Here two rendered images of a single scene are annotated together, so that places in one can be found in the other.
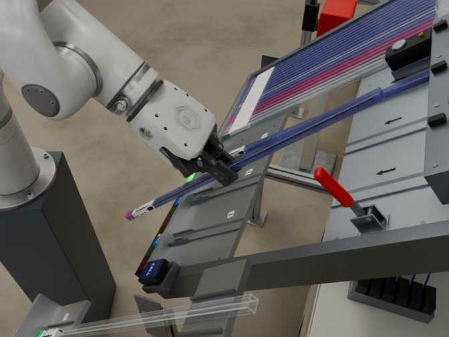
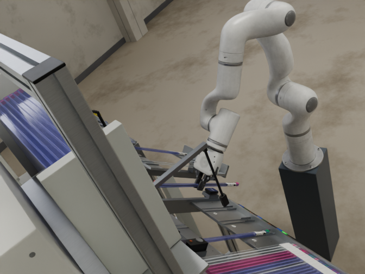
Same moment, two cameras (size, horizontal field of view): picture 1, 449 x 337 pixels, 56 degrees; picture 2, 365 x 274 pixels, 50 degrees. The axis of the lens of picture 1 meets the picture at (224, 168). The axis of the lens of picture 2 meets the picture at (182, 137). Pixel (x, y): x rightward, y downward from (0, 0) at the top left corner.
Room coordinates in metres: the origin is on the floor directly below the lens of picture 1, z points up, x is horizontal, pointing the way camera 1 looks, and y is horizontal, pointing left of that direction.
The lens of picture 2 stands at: (1.25, -0.82, 2.04)
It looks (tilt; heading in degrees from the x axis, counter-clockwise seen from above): 35 degrees down; 135
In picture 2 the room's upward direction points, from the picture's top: 23 degrees counter-clockwise
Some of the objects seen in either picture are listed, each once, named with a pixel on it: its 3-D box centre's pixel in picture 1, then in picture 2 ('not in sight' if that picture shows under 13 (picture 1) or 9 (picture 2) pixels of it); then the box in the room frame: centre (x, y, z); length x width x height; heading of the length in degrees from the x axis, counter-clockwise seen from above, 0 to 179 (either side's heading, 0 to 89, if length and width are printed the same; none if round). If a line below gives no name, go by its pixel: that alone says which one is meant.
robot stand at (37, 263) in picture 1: (57, 256); (312, 205); (0.65, 0.49, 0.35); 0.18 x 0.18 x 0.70; 89
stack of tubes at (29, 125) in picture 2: not in sight; (69, 162); (0.47, -0.43, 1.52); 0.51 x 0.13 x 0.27; 160
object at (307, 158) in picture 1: (319, 99); not in sight; (1.32, -0.37, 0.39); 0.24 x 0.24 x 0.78; 70
